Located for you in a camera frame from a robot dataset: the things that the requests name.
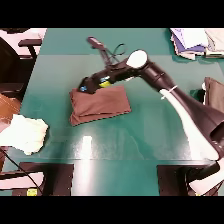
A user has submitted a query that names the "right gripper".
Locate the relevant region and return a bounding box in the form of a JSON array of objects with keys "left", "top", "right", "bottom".
[{"left": 77, "top": 71, "right": 113, "bottom": 95}]

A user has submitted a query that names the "brown T-shirt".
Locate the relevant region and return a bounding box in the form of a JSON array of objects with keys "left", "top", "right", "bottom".
[{"left": 68, "top": 84, "right": 132, "bottom": 127}]

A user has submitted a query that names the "black side table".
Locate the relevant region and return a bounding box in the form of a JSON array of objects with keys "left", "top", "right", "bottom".
[{"left": 17, "top": 37, "right": 44, "bottom": 60}]

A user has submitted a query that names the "purple garment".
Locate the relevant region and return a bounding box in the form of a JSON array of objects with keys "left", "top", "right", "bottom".
[{"left": 170, "top": 29, "right": 206, "bottom": 61}]

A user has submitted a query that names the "black mounting plate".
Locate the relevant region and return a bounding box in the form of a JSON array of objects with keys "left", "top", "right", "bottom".
[
  {"left": 156, "top": 164, "right": 201, "bottom": 197},
  {"left": 12, "top": 162, "right": 75, "bottom": 197}
]

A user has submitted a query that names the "brown garment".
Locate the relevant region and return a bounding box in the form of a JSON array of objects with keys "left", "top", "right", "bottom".
[{"left": 203, "top": 76, "right": 224, "bottom": 115}]

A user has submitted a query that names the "beige garment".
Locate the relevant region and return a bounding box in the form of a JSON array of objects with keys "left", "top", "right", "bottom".
[{"left": 203, "top": 28, "right": 224, "bottom": 58}]

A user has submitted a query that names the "black cable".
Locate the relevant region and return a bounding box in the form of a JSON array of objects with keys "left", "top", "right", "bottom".
[
  {"left": 111, "top": 42, "right": 128, "bottom": 63},
  {"left": 0, "top": 147, "right": 45, "bottom": 196}
]

